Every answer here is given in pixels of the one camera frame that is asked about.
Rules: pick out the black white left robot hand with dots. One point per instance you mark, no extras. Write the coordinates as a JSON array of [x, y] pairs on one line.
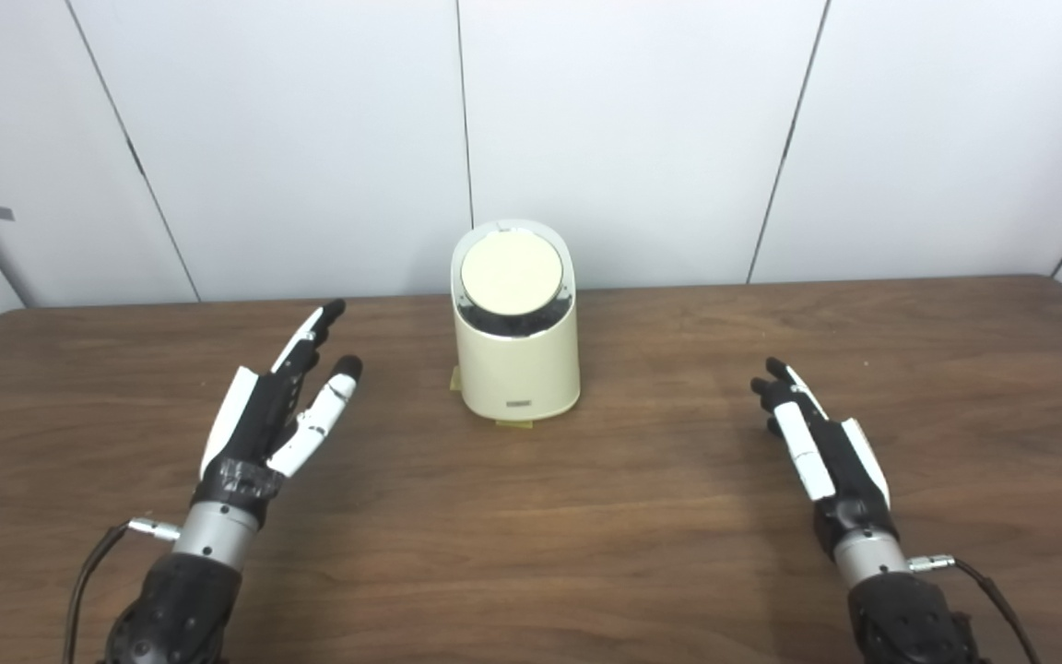
[[254, 424]]

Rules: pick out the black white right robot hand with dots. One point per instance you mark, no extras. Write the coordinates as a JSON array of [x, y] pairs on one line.
[[849, 470]]

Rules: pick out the cream-colored bin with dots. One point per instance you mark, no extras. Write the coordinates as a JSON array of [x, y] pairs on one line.
[[517, 369]]

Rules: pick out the round cream bin lid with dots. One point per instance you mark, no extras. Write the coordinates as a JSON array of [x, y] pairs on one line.
[[511, 274]]

